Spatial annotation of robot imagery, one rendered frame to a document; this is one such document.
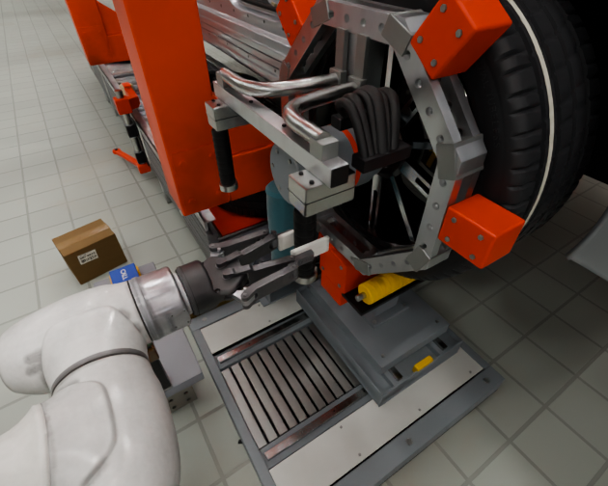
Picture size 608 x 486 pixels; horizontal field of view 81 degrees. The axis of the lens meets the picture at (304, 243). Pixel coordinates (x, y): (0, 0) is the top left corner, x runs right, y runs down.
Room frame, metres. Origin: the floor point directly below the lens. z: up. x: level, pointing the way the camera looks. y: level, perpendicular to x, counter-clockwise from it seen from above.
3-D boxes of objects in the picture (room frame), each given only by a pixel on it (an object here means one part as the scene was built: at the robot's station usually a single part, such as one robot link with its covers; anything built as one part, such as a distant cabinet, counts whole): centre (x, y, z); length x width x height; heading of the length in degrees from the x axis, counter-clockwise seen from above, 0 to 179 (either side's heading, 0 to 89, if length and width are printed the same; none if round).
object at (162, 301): (0.32, 0.19, 0.83); 0.09 x 0.06 x 0.09; 32
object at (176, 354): (0.55, 0.42, 0.44); 0.43 x 0.17 x 0.03; 32
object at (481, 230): (0.45, -0.28, 0.85); 0.09 x 0.08 x 0.07; 32
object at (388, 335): (0.80, -0.25, 0.32); 0.40 x 0.30 x 0.28; 32
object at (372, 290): (0.66, -0.26, 0.51); 0.29 x 0.06 x 0.06; 122
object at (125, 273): (0.70, 0.51, 0.47); 0.07 x 0.07 x 0.02; 32
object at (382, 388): (0.80, -0.25, 0.13); 0.50 x 0.36 x 0.10; 32
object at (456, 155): (0.71, -0.11, 0.85); 0.54 x 0.07 x 0.54; 32
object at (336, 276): (0.73, -0.14, 0.48); 0.16 x 0.12 x 0.17; 122
